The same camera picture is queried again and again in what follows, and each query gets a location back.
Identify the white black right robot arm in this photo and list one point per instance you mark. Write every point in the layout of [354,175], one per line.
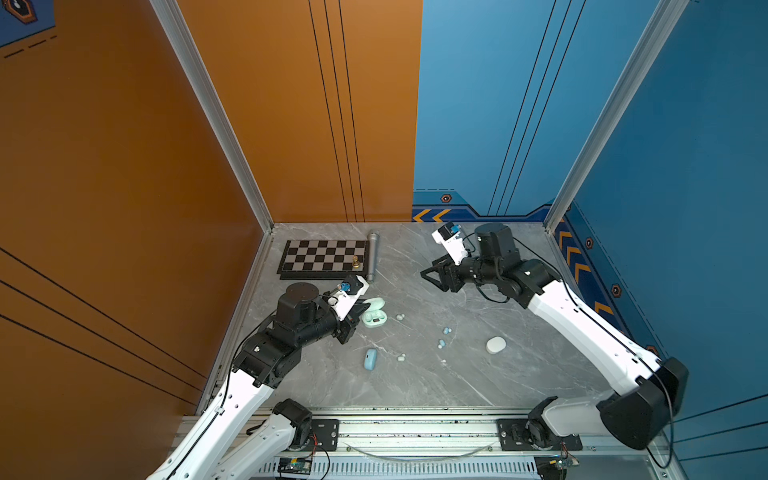
[645,391]

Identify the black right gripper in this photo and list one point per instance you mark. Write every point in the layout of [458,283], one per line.
[448,270]

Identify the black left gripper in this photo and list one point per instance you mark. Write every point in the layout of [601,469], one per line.
[348,324]

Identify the white earbud charging case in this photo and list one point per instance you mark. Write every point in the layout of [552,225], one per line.
[495,345]

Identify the mint green charging case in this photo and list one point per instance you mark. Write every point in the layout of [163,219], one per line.
[374,315]

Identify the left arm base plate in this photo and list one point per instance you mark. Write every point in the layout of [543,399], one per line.
[323,432]

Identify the aluminium corner post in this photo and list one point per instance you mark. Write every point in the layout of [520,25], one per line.
[176,30]
[652,40]

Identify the silver microphone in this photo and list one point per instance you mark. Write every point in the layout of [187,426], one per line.
[373,243]

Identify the aluminium corner post left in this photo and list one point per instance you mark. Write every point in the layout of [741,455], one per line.
[176,30]

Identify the light blue charging case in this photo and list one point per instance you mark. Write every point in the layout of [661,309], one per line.
[370,359]

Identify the aluminium corner post right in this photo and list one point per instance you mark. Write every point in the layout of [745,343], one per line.
[652,40]

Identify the green circuit board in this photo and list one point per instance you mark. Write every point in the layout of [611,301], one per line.
[564,463]
[295,466]

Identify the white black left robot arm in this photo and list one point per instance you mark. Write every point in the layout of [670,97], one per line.
[303,316]

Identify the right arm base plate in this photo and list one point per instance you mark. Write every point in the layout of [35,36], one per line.
[522,434]

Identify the black white chessboard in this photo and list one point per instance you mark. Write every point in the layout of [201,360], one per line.
[322,259]

